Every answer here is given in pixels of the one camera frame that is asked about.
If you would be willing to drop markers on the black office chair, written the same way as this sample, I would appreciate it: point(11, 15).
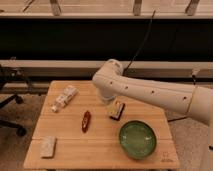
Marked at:
point(20, 130)

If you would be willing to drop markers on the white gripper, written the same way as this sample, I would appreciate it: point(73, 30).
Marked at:
point(112, 109)

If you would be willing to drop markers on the beige sponge block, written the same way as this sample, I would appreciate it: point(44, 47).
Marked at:
point(48, 147)

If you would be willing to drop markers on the green ceramic bowl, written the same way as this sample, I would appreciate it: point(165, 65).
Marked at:
point(137, 139)

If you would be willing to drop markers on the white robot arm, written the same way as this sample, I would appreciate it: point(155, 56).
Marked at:
point(193, 100)

